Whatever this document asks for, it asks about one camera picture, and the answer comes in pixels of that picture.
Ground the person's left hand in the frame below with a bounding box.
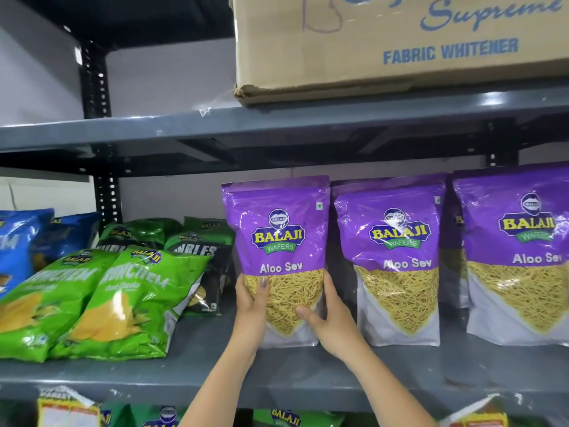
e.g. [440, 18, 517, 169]
[234, 273, 272, 357]

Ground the person's right hand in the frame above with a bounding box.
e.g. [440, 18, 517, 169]
[295, 271, 357, 359]

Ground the purple snack pouch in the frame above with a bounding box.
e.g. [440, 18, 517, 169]
[331, 179, 447, 348]
[437, 197, 470, 310]
[221, 175, 330, 350]
[452, 164, 569, 348]

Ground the person's right forearm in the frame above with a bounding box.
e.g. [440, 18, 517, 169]
[319, 342, 439, 427]

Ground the person's left forearm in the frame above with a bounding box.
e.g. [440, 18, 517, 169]
[178, 340, 267, 427]

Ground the dark green chips bag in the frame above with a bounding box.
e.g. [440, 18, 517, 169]
[183, 216, 233, 235]
[164, 231, 236, 317]
[95, 219, 183, 264]

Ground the green snack packet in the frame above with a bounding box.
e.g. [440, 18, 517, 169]
[100, 404, 188, 427]
[252, 407, 346, 427]

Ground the light green chips bag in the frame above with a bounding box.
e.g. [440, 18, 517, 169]
[0, 248, 120, 364]
[49, 245, 212, 361]

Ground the grey metal shelf rack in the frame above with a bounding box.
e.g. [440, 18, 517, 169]
[0, 37, 569, 427]

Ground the yellow and white packet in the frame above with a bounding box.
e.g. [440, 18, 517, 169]
[36, 386, 103, 427]
[439, 397, 510, 427]

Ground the blue chips bag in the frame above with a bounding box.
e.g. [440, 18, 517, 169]
[30, 212, 101, 273]
[0, 209, 55, 299]

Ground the brown cardboard box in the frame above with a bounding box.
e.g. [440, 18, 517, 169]
[231, 0, 569, 106]

